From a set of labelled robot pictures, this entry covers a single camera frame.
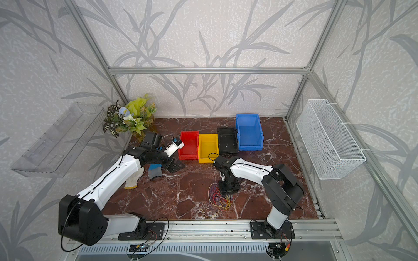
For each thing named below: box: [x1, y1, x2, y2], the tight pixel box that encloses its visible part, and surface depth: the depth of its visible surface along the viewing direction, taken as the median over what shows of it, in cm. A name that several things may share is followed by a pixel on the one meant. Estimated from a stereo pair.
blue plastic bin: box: [235, 114, 264, 151], surface depth 106 cm
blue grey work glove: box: [148, 163, 163, 180], surface depth 91 cm
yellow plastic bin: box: [197, 133, 220, 164], surface depth 104 cm
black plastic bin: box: [217, 127, 239, 155], surface depth 107 cm
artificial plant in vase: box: [103, 94, 157, 142], surface depth 91 cm
